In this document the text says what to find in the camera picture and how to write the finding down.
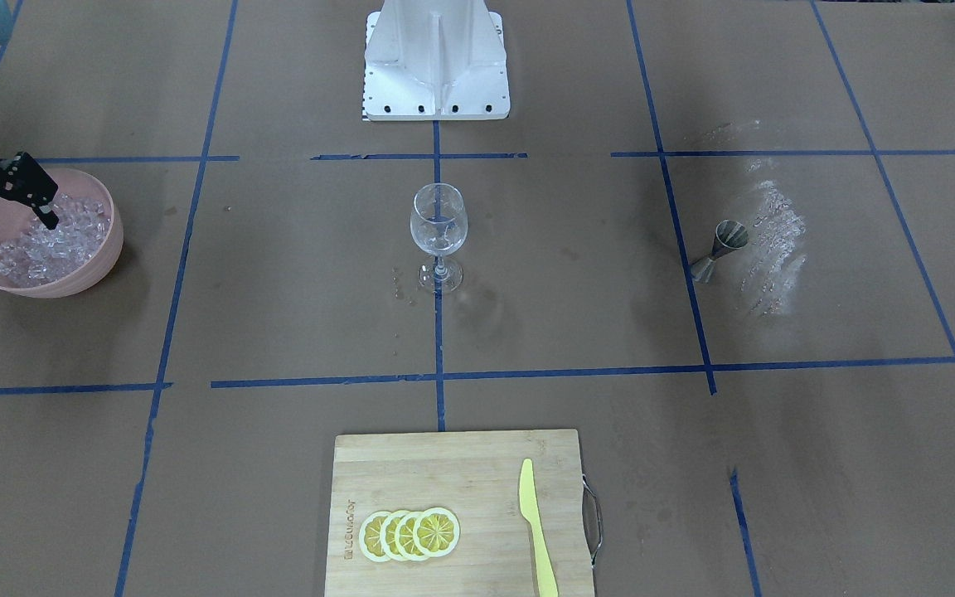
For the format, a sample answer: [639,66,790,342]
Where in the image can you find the clear ice cubes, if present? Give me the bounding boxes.
[0,194,111,288]

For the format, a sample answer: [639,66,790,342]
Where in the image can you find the steel double jigger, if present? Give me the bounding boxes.
[689,220,749,284]

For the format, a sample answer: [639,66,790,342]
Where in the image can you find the clear wine glass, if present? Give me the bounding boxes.
[410,182,468,294]

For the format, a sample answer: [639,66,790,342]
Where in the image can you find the pink bowl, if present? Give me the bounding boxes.
[0,167,123,299]

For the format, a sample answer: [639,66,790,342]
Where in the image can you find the lemon slice one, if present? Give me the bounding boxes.
[359,511,391,563]

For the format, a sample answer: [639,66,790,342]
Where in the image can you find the lemon slice two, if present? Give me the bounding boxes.
[379,509,412,561]

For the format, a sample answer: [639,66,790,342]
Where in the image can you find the lemon slice three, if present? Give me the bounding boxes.
[394,512,428,561]

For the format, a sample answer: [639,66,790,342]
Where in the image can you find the lemon slice four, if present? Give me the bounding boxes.
[412,507,461,558]

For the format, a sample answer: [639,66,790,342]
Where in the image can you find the bamboo cutting board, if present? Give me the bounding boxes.
[323,430,595,596]

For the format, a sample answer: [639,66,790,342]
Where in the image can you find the yellow plastic knife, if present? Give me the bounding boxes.
[516,458,560,596]

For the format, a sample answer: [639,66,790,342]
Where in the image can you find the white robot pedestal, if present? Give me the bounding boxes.
[361,1,511,122]

